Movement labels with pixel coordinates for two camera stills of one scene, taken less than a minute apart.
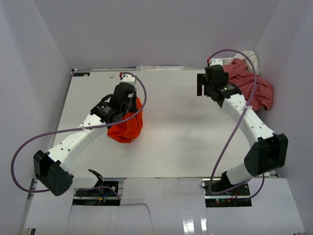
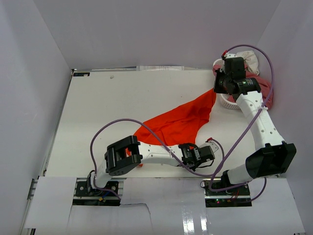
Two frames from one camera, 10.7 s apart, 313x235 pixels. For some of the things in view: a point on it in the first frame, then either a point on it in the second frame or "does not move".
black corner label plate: x=81 y=74 does not move
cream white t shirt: x=240 y=56 does not move
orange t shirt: x=130 y=129 to x=181 y=127
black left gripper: x=133 y=107 to x=195 y=166
